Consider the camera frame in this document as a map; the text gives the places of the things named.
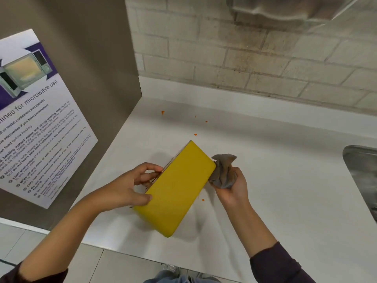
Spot white microwave guidelines poster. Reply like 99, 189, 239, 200
0, 28, 99, 209

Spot yellow box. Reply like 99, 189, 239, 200
132, 140, 216, 238

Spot white countertop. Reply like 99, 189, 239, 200
69, 76, 377, 283

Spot grey sneaker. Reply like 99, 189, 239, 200
162, 263, 181, 277

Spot person's left hand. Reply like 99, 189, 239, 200
104, 162, 164, 213

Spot person's blue jeans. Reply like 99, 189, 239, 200
144, 269, 221, 283

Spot stainless steel sink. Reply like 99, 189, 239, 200
342, 145, 377, 223

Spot brown cabinet side panel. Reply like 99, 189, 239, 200
0, 0, 143, 235

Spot person's right forearm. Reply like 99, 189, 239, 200
225, 202, 317, 283

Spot person's left forearm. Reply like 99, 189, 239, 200
0, 185, 115, 283

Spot grey cloth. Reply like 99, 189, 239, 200
208, 154, 238, 191

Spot person's right hand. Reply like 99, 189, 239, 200
212, 167, 251, 213

